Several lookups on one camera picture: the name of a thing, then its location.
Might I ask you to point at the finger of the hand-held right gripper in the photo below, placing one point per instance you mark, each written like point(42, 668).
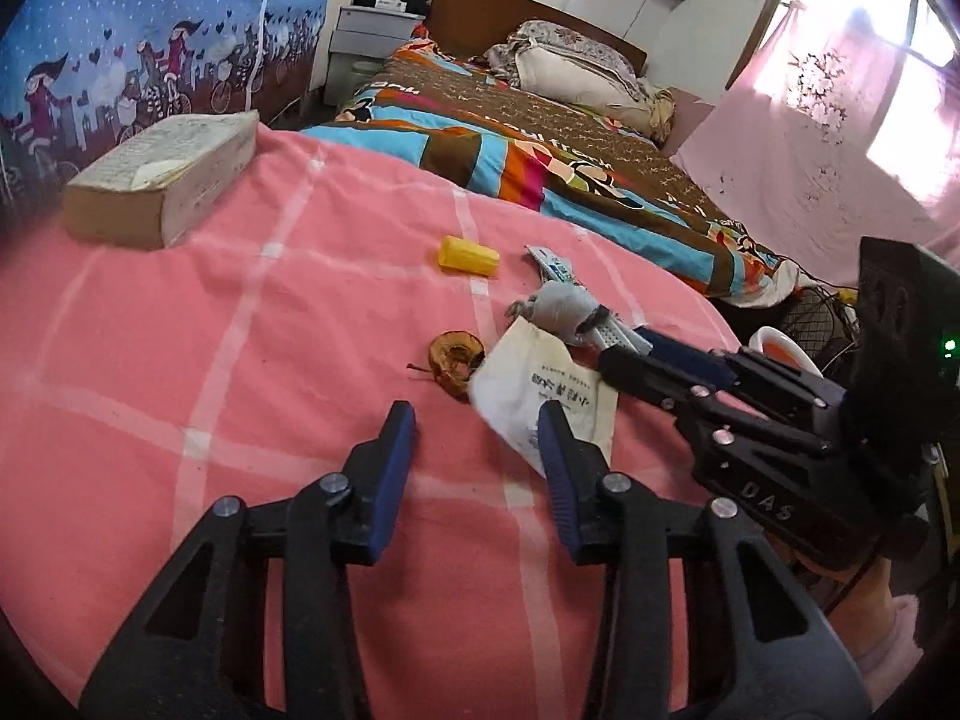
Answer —
point(660, 382)
point(690, 351)

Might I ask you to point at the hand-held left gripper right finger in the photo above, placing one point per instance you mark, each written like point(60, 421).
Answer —
point(561, 487)

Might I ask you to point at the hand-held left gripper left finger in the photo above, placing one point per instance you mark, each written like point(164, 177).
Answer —
point(394, 487)

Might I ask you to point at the orange bucket with white rim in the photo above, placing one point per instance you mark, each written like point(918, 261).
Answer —
point(780, 349)

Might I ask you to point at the white paper bag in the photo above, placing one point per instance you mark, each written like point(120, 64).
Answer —
point(532, 382)

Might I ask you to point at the grey wad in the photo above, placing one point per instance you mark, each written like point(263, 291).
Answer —
point(559, 307)

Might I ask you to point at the person's right forearm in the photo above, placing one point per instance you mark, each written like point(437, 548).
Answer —
point(877, 630)

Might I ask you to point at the brown apple core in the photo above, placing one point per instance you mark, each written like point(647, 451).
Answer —
point(454, 360)

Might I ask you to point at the yellow white power strip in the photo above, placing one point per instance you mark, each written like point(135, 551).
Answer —
point(847, 298)

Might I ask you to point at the pink checked blanket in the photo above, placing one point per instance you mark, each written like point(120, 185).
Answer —
point(225, 390)

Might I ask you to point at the small yellow plastic cap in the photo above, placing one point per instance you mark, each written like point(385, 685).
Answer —
point(469, 256)

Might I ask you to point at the colourful brown bedspread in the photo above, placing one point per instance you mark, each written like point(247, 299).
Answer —
point(562, 157)

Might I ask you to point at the pink hanging sheet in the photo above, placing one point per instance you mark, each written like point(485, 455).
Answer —
point(795, 142)

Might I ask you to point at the folded quilt and pillows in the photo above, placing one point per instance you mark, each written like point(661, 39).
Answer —
point(577, 75)

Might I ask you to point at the wooden headboard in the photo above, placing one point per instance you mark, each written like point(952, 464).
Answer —
point(510, 19)

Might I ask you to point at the thick old book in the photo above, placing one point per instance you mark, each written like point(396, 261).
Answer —
point(150, 172)

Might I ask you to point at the grey nightstand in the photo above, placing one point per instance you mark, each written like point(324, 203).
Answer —
point(371, 41)

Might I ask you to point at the white tissue box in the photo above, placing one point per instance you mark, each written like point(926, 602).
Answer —
point(390, 0)

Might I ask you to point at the blue dotted fabric wardrobe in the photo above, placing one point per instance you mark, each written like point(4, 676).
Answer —
point(150, 37)

